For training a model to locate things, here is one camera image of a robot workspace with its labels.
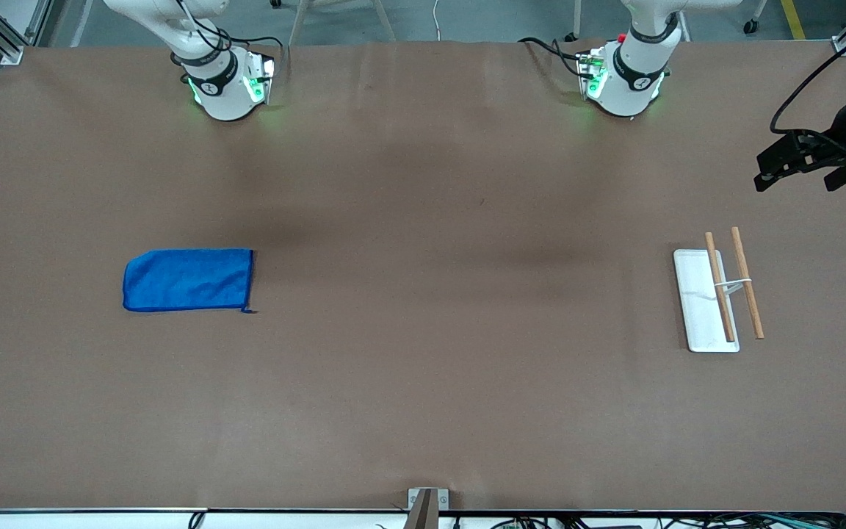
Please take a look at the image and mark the grey right base connector box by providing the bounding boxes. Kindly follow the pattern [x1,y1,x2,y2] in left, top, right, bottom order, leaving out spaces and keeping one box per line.
[242,51,278,105]

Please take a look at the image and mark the tangled cable bundle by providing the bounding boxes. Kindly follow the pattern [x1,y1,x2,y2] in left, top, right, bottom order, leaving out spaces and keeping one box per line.
[489,509,846,529]

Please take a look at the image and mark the grey left base connector box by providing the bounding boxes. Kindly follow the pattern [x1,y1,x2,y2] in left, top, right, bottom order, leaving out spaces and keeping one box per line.
[576,48,609,101]

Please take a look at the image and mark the light wooden stool frame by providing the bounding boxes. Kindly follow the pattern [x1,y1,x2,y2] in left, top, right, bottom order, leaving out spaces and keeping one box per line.
[287,0,398,45]

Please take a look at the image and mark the black left arm base cable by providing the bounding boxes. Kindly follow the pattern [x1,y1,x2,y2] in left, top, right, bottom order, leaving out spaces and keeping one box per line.
[518,37,589,80]

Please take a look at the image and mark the black right arm base cable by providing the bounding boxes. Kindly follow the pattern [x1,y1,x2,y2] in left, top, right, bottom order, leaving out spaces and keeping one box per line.
[170,0,286,71]

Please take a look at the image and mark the blue microfibre towel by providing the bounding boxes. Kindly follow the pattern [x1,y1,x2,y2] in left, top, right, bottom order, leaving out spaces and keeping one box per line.
[123,248,257,314]

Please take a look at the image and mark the grey base connector box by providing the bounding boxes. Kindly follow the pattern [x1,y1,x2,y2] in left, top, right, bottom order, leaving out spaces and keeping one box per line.
[242,51,278,105]
[576,48,609,101]

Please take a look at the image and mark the black caster wheel white leg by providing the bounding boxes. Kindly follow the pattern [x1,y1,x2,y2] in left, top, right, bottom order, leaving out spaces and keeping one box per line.
[742,0,769,35]

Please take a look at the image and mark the white towel rack wooden bars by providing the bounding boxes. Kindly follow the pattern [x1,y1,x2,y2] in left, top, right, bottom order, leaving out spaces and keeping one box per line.
[673,226,766,353]

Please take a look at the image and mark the black arm base cable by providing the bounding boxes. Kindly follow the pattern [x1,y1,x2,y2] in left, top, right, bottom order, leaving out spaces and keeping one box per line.
[170,0,286,71]
[518,37,589,80]

